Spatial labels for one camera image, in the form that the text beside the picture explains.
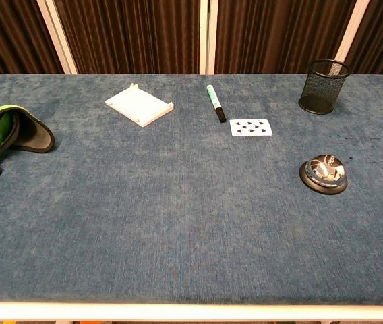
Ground white plastic flat tray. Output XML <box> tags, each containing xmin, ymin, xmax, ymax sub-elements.
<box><xmin>105</xmin><ymin>82</ymin><xmax>175</xmax><ymax>128</ymax></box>

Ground white screen frame post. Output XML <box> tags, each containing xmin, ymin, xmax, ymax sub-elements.
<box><xmin>199</xmin><ymin>0</ymin><xmax>216</xmax><ymax>76</ymax></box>
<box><xmin>334</xmin><ymin>0</ymin><xmax>371</xmax><ymax>63</ymax></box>
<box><xmin>36</xmin><ymin>0</ymin><xmax>79</xmax><ymax>76</ymax></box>

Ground white table edge frame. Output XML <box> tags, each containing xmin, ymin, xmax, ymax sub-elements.
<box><xmin>0</xmin><ymin>302</ymin><xmax>383</xmax><ymax>322</ymax></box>

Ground blue table cloth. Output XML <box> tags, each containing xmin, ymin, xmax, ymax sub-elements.
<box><xmin>0</xmin><ymin>73</ymin><xmax>383</xmax><ymax>306</ymax></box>

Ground green black fabric pouch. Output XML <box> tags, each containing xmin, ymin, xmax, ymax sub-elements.
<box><xmin>0</xmin><ymin>104</ymin><xmax>56</xmax><ymax>178</ymax></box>

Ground chrome call bell black base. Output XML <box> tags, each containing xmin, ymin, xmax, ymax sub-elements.
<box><xmin>299</xmin><ymin>154</ymin><xmax>349</xmax><ymax>197</ymax></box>

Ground dark brown pleated curtain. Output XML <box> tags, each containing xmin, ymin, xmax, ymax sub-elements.
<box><xmin>0</xmin><ymin>0</ymin><xmax>383</xmax><ymax>89</ymax></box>

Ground green white marker pen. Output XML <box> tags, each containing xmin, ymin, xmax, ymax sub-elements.
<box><xmin>206</xmin><ymin>84</ymin><xmax>227</xmax><ymax>124</ymax></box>

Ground black mesh pen holder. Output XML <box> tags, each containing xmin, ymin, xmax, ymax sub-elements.
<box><xmin>297</xmin><ymin>59</ymin><xmax>351</xmax><ymax>115</ymax></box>

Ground spades playing card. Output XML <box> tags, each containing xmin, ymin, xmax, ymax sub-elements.
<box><xmin>229</xmin><ymin>118</ymin><xmax>274</xmax><ymax>138</ymax></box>

